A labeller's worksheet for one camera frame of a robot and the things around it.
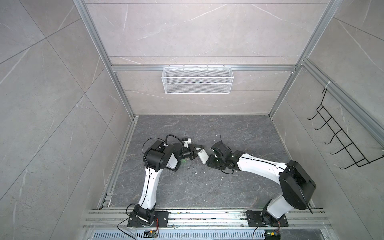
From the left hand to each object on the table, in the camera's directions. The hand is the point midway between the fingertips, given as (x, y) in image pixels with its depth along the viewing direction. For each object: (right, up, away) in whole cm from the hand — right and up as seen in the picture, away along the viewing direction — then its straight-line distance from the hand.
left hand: (204, 146), depth 94 cm
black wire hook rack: (+60, -1, -35) cm, 70 cm away
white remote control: (-1, -6, -4) cm, 7 cm away
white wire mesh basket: (-5, +45, +6) cm, 45 cm away
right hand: (+1, -9, -7) cm, 11 cm away
